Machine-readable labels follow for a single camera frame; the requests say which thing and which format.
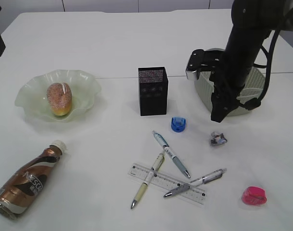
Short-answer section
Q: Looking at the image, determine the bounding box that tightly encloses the grey grip pen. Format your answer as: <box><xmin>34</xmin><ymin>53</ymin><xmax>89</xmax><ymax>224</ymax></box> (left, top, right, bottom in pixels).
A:
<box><xmin>163</xmin><ymin>168</ymin><xmax>227</xmax><ymax>198</ymax></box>

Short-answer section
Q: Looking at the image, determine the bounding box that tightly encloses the clear plastic ruler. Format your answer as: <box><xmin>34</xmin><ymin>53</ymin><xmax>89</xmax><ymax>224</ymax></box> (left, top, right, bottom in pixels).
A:
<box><xmin>128</xmin><ymin>163</ymin><xmax>207</xmax><ymax>205</ymax></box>

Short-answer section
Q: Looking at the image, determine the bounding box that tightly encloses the green wavy glass plate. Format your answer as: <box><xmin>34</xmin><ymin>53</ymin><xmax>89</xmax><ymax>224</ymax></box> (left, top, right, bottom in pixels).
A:
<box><xmin>14</xmin><ymin>70</ymin><xmax>101</xmax><ymax>122</ymax></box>

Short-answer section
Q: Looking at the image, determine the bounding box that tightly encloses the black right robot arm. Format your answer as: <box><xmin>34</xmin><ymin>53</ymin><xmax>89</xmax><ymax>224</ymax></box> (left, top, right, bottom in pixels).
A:
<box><xmin>210</xmin><ymin>0</ymin><xmax>293</xmax><ymax>123</ymax></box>

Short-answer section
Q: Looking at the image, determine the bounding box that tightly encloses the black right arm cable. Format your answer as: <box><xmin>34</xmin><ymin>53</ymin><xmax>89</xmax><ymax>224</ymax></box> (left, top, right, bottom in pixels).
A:
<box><xmin>253</xmin><ymin>28</ymin><xmax>280</xmax><ymax>102</ymax></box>

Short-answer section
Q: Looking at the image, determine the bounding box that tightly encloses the black mesh pen holder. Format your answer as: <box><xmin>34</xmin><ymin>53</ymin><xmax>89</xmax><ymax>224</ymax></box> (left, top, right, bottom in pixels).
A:
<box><xmin>138</xmin><ymin>67</ymin><xmax>168</xmax><ymax>116</ymax></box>

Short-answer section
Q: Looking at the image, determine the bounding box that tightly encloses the pink pencil sharpener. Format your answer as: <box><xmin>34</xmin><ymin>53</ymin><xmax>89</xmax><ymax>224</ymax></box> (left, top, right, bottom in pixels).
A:
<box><xmin>241</xmin><ymin>186</ymin><xmax>267</xmax><ymax>205</ymax></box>

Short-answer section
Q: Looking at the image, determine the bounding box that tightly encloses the sugared bread loaf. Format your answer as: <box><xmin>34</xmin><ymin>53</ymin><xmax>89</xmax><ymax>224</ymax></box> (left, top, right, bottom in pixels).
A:
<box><xmin>47</xmin><ymin>82</ymin><xmax>72</xmax><ymax>116</ymax></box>

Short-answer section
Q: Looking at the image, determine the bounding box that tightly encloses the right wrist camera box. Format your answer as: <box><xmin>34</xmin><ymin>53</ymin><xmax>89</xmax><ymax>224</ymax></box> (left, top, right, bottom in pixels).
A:
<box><xmin>185</xmin><ymin>48</ymin><xmax>225</xmax><ymax>81</ymax></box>

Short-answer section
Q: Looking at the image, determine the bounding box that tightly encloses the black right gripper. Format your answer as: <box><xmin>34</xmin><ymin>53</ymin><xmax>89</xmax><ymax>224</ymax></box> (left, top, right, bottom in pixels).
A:
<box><xmin>210</xmin><ymin>48</ymin><xmax>261</xmax><ymax>122</ymax></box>

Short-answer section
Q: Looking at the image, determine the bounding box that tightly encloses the small paper ball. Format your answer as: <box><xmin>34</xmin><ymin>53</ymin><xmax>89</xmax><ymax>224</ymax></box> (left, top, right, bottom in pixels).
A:
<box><xmin>210</xmin><ymin>132</ymin><xmax>228</xmax><ymax>146</ymax></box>

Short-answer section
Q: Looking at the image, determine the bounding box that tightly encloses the brown Nescafe coffee bottle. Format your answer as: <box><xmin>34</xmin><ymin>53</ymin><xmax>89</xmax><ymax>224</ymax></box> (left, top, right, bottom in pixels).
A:
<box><xmin>0</xmin><ymin>140</ymin><xmax>66</xmax><ymax>219</ymax></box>

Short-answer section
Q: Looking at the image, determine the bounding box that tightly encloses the cream grip pen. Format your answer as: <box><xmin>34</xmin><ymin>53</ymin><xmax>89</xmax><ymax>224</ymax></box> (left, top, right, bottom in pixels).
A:
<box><xmin>130</xmin><ymin>151</ymin><xmax>165</xmax><ymax>209</ymax></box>

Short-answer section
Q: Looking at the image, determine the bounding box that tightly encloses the green woven plastic basket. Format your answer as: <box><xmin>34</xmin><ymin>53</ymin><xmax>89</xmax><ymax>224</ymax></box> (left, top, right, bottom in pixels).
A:
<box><xmin>193</xmin><ymin>48</ymin><xmax>267</xmax><ymax>117</ymax></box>

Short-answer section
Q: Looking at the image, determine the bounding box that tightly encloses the blue pencil sharpener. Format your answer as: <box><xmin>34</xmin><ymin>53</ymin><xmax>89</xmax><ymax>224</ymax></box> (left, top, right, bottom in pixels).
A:
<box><xmin>171</xmin><ymin>116</ymin><xmax>186</xmax><ymax>133</ymax></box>

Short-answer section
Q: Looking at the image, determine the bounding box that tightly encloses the blue grip pen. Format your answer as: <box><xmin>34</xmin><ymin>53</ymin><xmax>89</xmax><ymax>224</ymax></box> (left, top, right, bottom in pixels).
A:
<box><xmin>152</xmin><ymin>130</ymin><xmax>191</xmax><ymax>179</ymax></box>

